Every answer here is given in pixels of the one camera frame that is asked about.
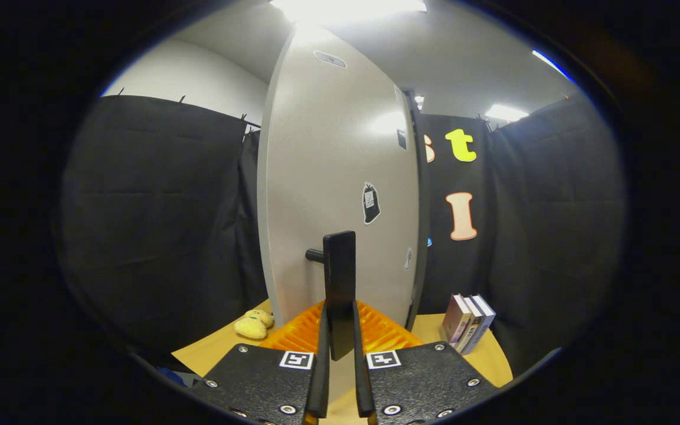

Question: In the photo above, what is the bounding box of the black door handle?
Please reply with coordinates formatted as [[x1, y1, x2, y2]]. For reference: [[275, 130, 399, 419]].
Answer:
[[306, 230, 357, 362]]

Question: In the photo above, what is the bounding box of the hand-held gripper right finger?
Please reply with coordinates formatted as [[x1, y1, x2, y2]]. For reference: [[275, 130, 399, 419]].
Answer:
[[352, 300, 500, 425]]

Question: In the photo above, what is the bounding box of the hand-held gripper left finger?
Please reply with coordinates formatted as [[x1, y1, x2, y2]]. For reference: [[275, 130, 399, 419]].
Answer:
[[189, 300, 332, 425]]

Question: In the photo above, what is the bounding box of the beige cabinet door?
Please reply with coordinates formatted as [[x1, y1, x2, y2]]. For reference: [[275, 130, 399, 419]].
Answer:
[[256, 25, 421, 329]]

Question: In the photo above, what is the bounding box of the maroon cover book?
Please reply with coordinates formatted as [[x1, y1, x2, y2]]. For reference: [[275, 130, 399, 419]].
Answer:
[[442, 293, 470, 345]]

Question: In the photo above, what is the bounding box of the long ceiling light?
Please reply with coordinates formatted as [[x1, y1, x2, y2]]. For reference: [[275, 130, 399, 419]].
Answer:
[[532, 50, 574, 82]]

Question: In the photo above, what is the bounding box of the yellow plush toy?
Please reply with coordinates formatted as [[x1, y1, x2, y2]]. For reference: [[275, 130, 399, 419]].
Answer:
[[234, 309, 275, 340]]

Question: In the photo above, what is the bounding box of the large ceiling light panel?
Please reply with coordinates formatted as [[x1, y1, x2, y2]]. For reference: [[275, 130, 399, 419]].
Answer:
[[269, 0, 428, 25]]

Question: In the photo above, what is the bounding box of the blue grey cover book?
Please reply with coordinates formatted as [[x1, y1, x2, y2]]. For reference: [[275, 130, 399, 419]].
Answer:
[[464, 294, 497, 356]]

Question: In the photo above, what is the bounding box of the dark grey cabinet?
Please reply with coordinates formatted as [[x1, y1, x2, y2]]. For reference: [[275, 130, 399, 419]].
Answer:
[[404, 89, 431, 331]]

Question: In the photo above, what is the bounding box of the white spine book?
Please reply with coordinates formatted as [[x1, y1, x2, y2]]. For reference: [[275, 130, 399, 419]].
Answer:
[[455, 295, 485, 353]]

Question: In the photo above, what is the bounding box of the black backdrop cloth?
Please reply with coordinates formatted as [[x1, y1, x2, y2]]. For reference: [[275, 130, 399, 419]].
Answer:
[[60, 91, 627, 378]]

